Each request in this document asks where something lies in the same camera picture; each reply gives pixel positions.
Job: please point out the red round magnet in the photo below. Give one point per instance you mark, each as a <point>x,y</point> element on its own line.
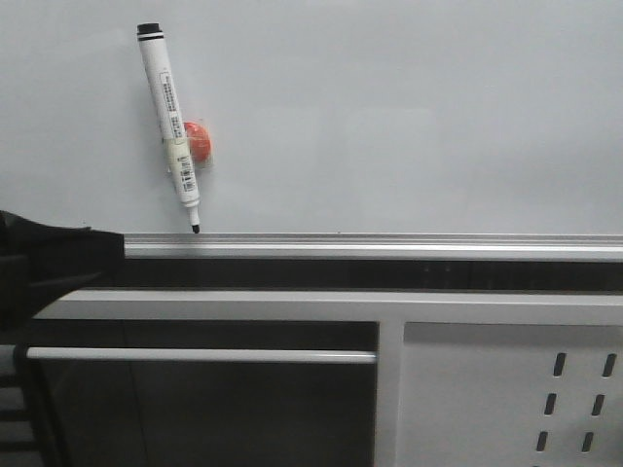
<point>199,142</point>

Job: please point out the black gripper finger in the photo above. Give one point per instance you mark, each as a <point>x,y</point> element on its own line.
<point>42,263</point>

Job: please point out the white metal stand frame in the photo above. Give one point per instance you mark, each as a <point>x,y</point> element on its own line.
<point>389,312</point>

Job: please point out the white horizontal rod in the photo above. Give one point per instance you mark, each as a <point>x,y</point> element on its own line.
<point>202,355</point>

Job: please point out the white whiteboard with aluminium frame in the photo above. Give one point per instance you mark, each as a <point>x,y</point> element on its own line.
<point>488,129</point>

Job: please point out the white marker with black tip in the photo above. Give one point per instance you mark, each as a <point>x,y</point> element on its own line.
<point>154,53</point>

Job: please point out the white perforated pegboard panel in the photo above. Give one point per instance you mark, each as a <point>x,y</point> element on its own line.
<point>510,395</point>

